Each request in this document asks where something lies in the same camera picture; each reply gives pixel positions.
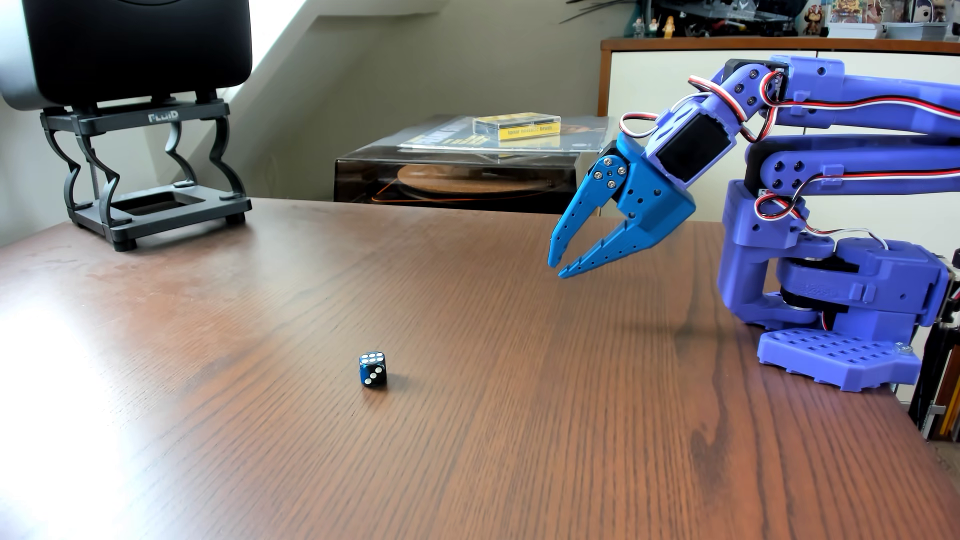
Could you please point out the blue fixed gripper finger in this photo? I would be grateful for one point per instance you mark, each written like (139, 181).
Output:
(622, 240)

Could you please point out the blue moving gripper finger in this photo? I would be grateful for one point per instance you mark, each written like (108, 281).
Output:
(592, 199)

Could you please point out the purple robot base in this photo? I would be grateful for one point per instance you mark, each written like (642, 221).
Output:
(840, 360)

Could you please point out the blue dice white pips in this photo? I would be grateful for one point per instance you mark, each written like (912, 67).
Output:
(373, 369)

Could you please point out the yellow cassette in clear case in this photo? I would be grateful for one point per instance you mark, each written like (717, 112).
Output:
(517, 127)

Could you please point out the black speaker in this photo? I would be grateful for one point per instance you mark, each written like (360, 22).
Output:
(135, 45)

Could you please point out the white cabinet with wooden top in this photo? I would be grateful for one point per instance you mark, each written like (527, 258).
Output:
(660, 82)

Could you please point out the brown toy figurine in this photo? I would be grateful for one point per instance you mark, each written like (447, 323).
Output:
(814, 19)

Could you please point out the turntable with clear lid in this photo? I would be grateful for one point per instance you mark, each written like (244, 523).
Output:
(465, 184)

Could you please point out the purple robot arm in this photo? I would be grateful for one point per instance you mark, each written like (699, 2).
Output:
(862, 161)

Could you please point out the small yellow toy figurine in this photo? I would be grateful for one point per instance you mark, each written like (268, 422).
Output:
(667, 27)

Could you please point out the white display box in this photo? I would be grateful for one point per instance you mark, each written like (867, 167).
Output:
(851, 30)

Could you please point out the dark model on cabinet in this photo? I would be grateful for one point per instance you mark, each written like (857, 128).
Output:
(724, 19)

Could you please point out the blue purple gripper body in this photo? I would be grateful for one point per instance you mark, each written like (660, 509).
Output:
(642, 192)

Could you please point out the black speaker stand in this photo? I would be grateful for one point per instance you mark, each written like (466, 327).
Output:
(150, 206)

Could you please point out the grey display box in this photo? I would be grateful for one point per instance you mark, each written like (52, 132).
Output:
(911, 31)

